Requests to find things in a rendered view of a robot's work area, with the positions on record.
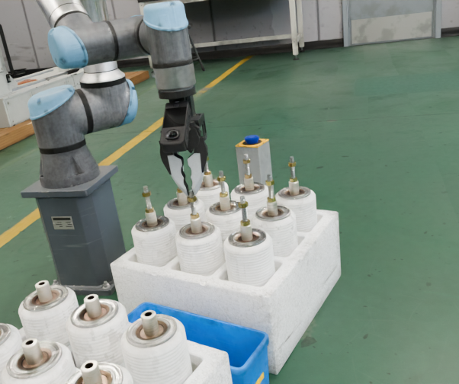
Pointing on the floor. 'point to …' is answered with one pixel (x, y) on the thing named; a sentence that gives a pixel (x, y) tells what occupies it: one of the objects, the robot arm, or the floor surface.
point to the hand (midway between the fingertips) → (190, 190)
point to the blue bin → (222, 341)
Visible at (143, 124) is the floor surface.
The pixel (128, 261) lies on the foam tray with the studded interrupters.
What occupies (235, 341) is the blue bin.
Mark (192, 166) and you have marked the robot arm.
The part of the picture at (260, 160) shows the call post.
